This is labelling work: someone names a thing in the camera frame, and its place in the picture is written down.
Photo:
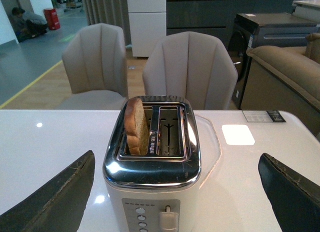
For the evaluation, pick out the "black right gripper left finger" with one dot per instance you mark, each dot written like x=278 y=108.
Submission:
x=57 y=206

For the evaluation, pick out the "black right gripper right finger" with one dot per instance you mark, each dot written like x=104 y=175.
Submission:
x=295 y=199

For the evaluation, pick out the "brown bread slice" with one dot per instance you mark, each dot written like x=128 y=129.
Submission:
x=136 y=128

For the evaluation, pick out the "label sticker on table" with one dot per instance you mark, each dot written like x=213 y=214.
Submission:
x=264 y=116

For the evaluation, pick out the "white chrome two-slot toaster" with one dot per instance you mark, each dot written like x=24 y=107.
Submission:
x=158 y=191

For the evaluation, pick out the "beige sofa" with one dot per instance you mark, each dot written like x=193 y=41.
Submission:
x=288 y=79

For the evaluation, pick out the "beige upholstered chair left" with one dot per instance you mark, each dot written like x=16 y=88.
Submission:
x=96 y=66

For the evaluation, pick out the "beige upholstered chair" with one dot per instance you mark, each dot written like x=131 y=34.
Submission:
x=96 y=66
x=194 y=66

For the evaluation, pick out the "beige upholstered chair right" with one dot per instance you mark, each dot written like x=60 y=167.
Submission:
x=194 y=66

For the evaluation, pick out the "black washing machine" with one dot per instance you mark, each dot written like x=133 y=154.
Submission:
x=255 y=32

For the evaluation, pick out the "crouching person in background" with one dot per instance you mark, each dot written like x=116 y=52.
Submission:
x=36 y=24

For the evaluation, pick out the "red barrel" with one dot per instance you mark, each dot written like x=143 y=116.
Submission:
x=52 y=18

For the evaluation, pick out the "dark kitchen counter cabinet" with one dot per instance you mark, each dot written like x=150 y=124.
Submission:
x=216 y=17

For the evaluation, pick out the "grey curtain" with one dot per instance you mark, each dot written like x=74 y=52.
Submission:
x=112 y=12

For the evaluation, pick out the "white refrigerator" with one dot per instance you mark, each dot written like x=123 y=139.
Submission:
x=147 y=22

